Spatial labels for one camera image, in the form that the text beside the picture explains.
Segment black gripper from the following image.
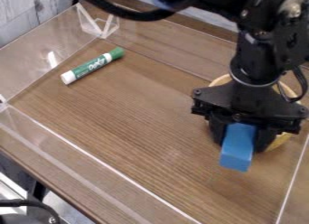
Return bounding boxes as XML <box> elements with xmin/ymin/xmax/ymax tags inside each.
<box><xmin>191</xmin><ymin>81</ymin><xmax>309</xmax><ymax>153</ymax></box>

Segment blue rectangular block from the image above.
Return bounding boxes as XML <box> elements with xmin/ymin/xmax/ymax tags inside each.
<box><xmin>219</xmin><ymin>123</ymin><xmax>256</xmax><ymax>172</ymax></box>

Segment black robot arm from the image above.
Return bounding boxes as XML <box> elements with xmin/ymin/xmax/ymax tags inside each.
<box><xmin>153</xmin><ymin>0</ymin><xmax>309</xmax><ymax>153</ymax></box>

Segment brown wooden bowl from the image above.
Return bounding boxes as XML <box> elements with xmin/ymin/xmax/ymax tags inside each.
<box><xmin>209</xmin><ymin>74</ymin><xmax>296</xmax><ymax>152</ymax></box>

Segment clear acrylic tray barrier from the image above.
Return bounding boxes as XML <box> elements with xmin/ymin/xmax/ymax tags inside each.
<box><xmin>0</xmin><ymin>4</ymin><xmax>309</xmax><ymax>224</ymax></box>

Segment green expo marker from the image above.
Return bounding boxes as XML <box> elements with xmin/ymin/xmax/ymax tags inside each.
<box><xmin>60</xmin><ymin>47</ymin><xmax>125</xmax><ymax>85</ymax></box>

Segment black equipment lower left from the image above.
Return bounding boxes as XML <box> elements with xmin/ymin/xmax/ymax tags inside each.
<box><xmin>0</xmin><ymin>198</ymin><xmax>62</xmax><ymax>224</ymax></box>

